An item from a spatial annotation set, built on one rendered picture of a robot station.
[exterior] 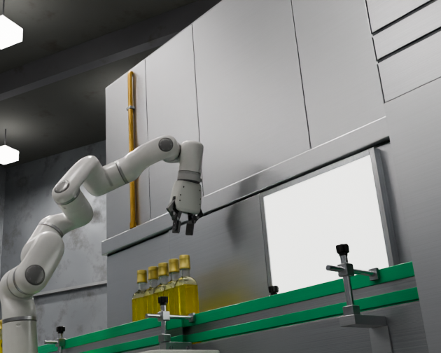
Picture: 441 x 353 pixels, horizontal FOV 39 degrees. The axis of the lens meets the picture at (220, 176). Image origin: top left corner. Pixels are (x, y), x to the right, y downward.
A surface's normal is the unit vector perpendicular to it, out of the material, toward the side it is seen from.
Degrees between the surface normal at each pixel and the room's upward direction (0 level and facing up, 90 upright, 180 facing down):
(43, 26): 180
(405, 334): 90
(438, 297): 90
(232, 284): 90
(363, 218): 90
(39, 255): 81
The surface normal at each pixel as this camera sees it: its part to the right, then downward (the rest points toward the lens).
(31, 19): 0.07, 0.93
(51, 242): 0.61, -0.40
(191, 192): 0.63, -0.04
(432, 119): -0.75, -0.18
